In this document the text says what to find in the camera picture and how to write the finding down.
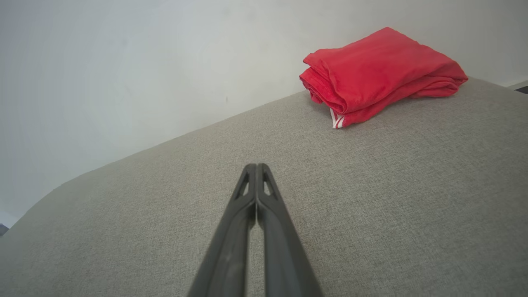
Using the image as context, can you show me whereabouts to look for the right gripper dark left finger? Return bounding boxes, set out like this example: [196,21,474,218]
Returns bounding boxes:
[188,163,258,297]

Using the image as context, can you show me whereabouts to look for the red white basketball jersey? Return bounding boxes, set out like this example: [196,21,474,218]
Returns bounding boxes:
[299,26,469,130]

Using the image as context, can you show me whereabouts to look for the red shorts with white band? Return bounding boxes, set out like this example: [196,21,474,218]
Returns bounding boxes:
[408,76,469,99]

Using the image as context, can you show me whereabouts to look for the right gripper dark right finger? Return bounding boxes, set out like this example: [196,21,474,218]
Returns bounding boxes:
[256,163,323,297]

